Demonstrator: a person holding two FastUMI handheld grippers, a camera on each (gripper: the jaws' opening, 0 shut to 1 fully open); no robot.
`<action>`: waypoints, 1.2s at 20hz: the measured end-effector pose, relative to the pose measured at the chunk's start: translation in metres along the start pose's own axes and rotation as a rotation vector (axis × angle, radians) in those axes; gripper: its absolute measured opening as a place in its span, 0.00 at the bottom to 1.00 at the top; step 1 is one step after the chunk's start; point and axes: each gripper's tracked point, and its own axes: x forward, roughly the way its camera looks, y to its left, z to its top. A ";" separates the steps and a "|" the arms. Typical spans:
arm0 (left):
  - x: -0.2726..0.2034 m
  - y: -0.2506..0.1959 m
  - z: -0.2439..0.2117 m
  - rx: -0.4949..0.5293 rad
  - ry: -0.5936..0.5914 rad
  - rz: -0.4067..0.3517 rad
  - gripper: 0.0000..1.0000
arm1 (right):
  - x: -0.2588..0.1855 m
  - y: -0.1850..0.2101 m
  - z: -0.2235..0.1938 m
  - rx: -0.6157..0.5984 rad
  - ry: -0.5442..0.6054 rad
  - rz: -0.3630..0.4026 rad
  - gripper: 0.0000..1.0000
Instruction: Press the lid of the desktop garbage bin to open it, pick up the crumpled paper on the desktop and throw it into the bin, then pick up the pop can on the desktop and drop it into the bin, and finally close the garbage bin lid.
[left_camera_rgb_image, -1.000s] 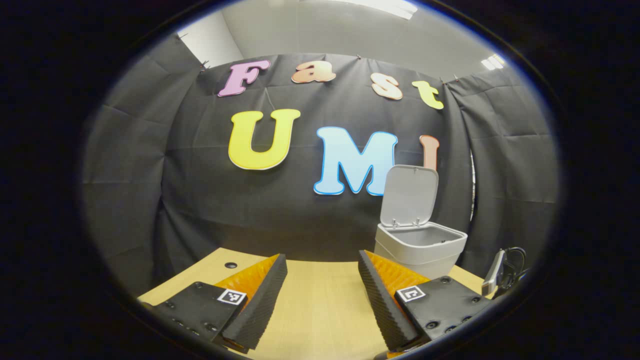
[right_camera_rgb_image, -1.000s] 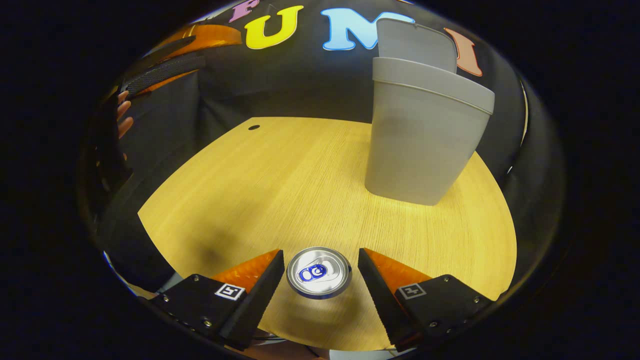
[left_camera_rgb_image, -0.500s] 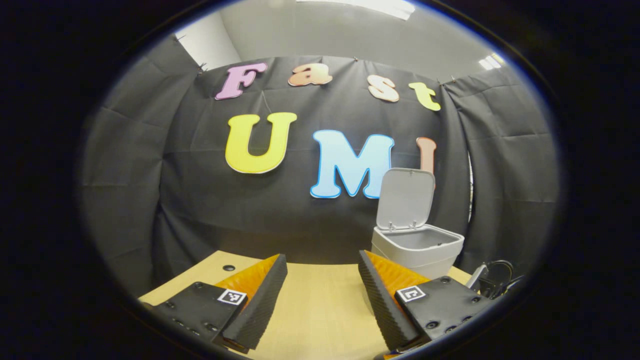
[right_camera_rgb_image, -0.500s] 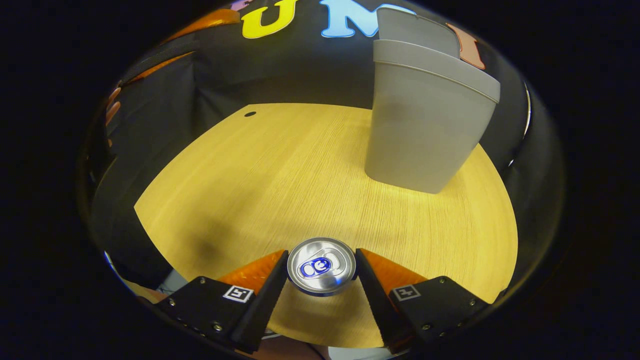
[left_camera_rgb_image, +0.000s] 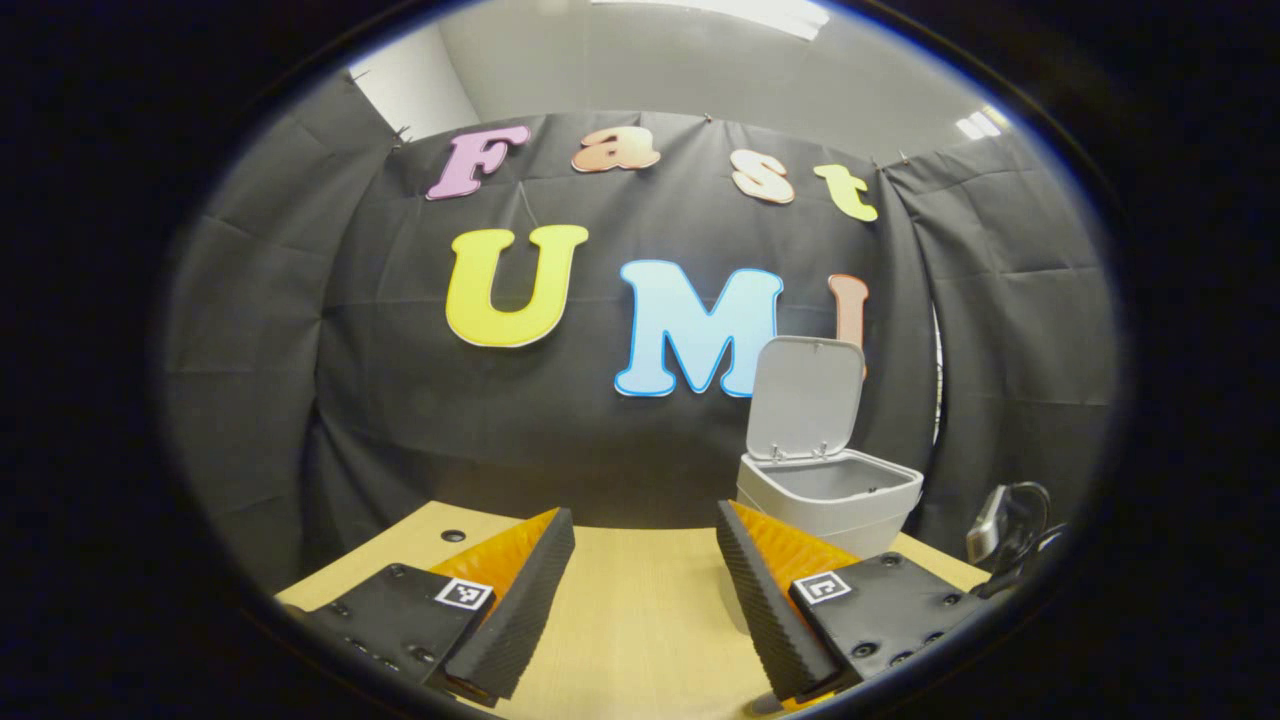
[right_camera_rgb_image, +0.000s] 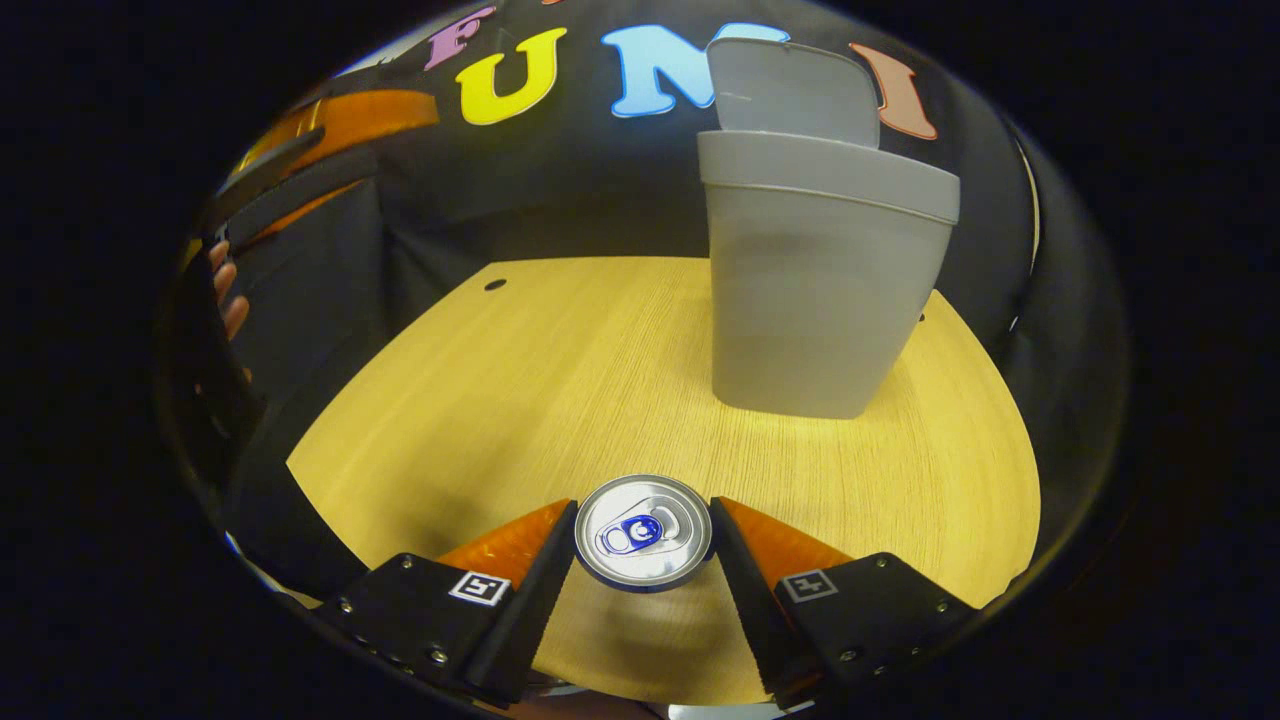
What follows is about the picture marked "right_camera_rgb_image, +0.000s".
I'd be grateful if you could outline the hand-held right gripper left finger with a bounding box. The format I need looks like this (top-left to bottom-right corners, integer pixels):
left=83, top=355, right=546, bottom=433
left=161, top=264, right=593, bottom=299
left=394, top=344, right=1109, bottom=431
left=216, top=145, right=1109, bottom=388
left=315, top=498, right=579, bottom=709

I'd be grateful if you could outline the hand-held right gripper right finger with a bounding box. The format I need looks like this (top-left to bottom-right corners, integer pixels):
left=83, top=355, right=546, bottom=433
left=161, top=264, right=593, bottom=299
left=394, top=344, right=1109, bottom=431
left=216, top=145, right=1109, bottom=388
left=708, top=495, right=981, bottom=706

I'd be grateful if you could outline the silver pop can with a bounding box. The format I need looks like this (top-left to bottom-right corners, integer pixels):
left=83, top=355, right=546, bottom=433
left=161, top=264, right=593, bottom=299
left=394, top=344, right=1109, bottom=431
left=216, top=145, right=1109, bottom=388
left=574, top=474, right=715, bottom=594

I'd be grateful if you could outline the grey desktop garbage bin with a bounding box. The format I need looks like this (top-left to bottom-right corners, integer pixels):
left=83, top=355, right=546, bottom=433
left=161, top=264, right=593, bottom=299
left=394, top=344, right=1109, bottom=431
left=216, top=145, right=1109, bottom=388
left=697, top=36, right=961, bottom=421

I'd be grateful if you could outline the wooden desktop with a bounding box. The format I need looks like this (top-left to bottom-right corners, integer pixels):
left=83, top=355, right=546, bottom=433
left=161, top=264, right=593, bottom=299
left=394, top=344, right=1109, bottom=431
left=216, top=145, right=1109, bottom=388
left=285, top=256, right=1043, bottom=707

